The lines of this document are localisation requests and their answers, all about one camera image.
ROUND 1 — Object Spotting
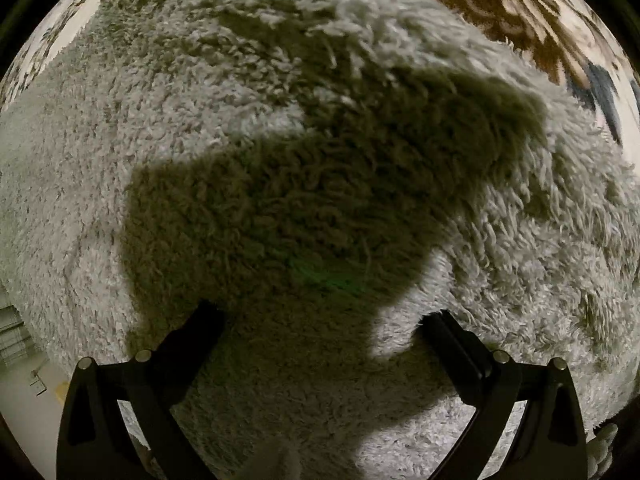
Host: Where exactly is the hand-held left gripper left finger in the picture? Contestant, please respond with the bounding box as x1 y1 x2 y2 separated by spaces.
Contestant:
56 300 226 480

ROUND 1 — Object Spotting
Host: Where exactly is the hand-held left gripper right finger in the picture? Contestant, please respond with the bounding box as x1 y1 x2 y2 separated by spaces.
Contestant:
416 310 589 480

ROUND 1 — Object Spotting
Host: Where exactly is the fluffy white shag blanket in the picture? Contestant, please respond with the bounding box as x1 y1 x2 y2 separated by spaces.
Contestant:
0 0 640 480

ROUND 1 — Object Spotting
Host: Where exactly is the brown patterned printed blanket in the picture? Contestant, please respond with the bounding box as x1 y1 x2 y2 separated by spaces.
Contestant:
0 0 640 161

